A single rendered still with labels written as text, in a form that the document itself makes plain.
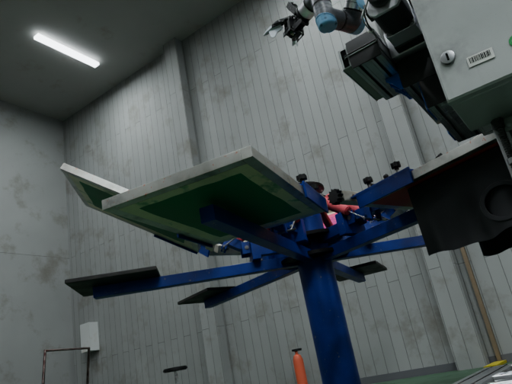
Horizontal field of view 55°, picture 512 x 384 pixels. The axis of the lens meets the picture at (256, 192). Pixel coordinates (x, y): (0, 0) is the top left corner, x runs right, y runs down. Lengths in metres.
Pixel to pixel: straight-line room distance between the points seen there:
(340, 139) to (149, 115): 3.96
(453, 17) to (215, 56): 7.64
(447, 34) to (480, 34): 0.06
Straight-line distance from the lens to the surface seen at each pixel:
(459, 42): 1.10
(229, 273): 2.78
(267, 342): 6.97
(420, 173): 2.07
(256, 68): 7.95
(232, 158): 1.53
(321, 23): 1.96
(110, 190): 2.71
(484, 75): 1.06
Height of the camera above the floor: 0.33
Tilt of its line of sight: 20 degrees up
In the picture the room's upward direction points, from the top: 11 degrees counter-clockwise
